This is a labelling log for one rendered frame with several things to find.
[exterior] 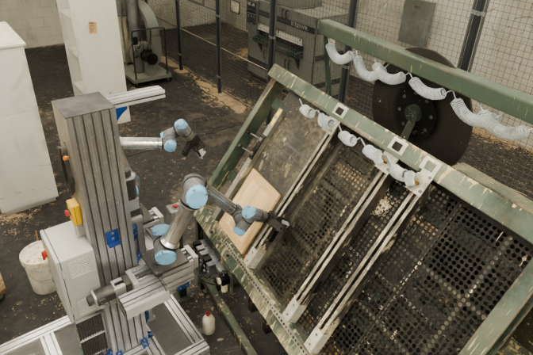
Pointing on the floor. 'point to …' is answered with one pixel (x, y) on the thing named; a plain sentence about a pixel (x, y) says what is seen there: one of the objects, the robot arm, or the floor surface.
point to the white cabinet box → (90, 31)
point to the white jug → (208, 324)
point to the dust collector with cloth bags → (139, 69)
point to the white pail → (37, 268)
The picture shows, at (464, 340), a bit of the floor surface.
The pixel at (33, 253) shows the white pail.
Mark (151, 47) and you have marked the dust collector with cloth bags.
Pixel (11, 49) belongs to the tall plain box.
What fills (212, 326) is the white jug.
